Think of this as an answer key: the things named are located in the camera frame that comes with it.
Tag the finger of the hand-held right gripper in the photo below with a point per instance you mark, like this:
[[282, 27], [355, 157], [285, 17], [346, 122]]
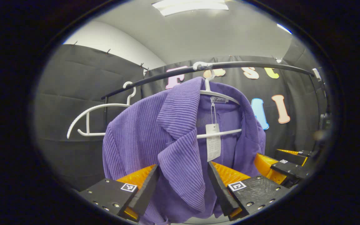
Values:
[[289, 157], [292, 170]]

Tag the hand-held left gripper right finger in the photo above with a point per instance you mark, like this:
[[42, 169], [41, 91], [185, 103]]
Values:
[[219, 190]]

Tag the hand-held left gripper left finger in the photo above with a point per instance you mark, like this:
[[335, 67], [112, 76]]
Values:
[[147, 193]]

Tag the white plastic clothes hanger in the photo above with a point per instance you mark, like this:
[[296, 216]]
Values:
[[87, 123], [230, 132]]

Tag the black metal clothes rack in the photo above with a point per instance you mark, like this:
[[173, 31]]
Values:
[[261, 64]]

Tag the white paper garment tag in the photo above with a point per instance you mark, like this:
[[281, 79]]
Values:
[[213, 147]]

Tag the black backdrop cloth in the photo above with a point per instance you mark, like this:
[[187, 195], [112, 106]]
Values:
[[73, 78]]

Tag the large rectangular ceiling light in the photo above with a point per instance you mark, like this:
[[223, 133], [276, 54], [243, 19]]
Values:
[[192, 6]]

